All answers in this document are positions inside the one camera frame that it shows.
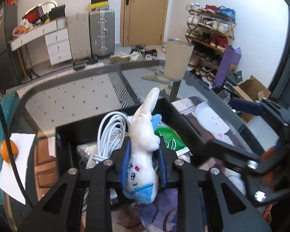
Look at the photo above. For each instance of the dark grey refrigerator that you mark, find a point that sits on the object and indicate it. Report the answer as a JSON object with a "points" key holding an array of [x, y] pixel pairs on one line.
{"points": [[11, 73]]}

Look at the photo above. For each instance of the anime printed desk mat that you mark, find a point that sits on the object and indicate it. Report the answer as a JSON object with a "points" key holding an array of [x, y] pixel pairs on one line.
{"points": [[49, 216]]}

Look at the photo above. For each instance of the silver aluminium suitcase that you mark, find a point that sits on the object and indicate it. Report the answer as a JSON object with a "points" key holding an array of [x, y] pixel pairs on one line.
{"points": [[102, 32]]}

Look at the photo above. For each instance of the wooden shoe rack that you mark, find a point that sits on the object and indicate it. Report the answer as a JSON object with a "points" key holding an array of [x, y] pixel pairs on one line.
{"points": [[211, 31]]}

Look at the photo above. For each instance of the black storage box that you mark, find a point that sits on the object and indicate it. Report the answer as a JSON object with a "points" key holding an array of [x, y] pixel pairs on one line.
{"points": [[189, 179]]}

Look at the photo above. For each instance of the green white packet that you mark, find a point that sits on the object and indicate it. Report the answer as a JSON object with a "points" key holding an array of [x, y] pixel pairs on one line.
{"points": [[171, 139]]}

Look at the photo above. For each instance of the white plush toy blue trim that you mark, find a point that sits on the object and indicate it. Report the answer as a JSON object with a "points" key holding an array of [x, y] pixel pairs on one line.
{"points": [[142, 181]]}

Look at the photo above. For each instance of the beige cylindrical bin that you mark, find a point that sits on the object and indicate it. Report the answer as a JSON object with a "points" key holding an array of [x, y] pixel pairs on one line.
{"points": [[177, 57]]}

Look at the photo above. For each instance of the purple bag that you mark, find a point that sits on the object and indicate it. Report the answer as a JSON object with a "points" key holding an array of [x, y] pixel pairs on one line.
{"points": [[231, 56]]}

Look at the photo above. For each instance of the white medicine pouch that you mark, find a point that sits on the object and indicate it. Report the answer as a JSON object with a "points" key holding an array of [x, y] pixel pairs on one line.
{"points": [[86, 150]]}

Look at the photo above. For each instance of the open cardboard box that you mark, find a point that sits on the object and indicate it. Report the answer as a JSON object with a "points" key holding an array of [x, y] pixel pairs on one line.
{"points": [[252, 90]]}

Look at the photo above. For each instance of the white drawer desk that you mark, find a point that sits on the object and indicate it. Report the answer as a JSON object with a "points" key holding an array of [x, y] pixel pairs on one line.
{"points": [[48, 42]]}

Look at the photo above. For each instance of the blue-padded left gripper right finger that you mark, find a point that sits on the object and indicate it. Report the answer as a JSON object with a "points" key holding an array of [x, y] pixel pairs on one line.
{"points": [[161, 162]]}

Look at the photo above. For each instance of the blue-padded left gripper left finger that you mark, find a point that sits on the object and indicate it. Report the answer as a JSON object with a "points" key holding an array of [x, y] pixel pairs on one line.
{"points": [[125, 152]]}

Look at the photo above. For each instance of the black yellow box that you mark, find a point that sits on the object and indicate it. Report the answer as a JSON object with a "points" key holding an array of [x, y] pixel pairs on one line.
{"points": [[99, 5]]}

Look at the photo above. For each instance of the wooden door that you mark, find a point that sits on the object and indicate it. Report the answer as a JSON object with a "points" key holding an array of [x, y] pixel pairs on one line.
{"points": [[142, 21]]}

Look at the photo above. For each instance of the white paper napkin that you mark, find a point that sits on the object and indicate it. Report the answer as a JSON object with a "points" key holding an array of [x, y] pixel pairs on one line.
{"points": [[8, 183]]}

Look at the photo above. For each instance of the beige hard suitcase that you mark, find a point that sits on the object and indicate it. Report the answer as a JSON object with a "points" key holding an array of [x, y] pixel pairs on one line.
{"points": [[79, 35]]}

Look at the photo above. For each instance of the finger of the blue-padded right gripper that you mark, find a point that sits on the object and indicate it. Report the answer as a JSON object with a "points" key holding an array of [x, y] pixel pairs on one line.
{"points": [[245, 106], [229, 153]]}

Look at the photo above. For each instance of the red black shoe box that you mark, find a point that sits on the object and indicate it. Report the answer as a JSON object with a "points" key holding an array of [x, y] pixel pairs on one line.
{"points": [[36, 14]]}

